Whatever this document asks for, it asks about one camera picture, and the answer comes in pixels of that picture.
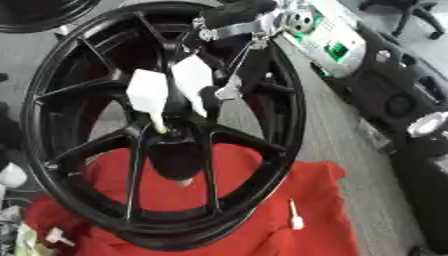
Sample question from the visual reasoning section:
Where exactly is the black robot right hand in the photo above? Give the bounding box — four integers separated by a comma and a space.
190, 0, 284, 122

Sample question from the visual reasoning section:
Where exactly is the white pin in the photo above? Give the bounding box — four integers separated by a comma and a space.
43, 226, 79, 248
288, 198, 307, 231
169, 54, 216, 118
126, 68, 172, 133

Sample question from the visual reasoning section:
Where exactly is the black spoked wheel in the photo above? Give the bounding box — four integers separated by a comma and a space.
19, 1, 308, 252

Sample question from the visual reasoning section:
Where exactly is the black round wheel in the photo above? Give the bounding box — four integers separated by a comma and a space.
0, 0, 102, 35

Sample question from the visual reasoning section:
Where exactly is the black office chair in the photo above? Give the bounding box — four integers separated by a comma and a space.
357, 0, 448, 41

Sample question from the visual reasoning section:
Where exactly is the white rounded object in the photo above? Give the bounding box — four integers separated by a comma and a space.
0, 161, 30, 189

